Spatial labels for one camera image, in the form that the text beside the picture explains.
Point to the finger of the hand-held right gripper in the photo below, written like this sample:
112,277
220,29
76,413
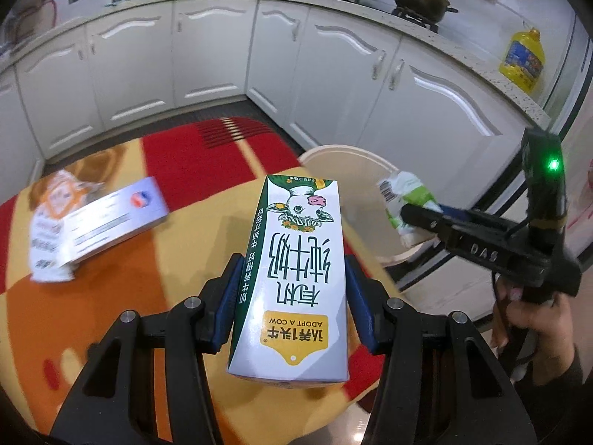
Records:
428,222
456,213

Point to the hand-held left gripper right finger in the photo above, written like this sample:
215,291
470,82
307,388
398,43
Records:
359,301

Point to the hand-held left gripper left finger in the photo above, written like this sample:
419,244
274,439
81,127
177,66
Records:
227,296

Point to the white green plastic packet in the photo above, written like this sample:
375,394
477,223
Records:
407,194

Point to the white green milk carton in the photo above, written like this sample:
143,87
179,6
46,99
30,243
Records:
292,296

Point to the cream trash bin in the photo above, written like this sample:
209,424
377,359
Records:
352,171

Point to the person's right forearm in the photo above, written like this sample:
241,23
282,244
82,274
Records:
560,403

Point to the person's right hand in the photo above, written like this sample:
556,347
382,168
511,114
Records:
551,329

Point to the printed blanket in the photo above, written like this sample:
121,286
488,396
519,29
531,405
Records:
116,324

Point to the white blue cardboard box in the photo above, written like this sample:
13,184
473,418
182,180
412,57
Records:
116,222

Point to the yellow oil bottle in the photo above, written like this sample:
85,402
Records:
522,60

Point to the white orange plastic packet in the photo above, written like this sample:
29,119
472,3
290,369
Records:
48,222

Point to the gas stove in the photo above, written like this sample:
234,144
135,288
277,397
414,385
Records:
417,16

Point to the white kitchen cabinets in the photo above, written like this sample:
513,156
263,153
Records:
208,51

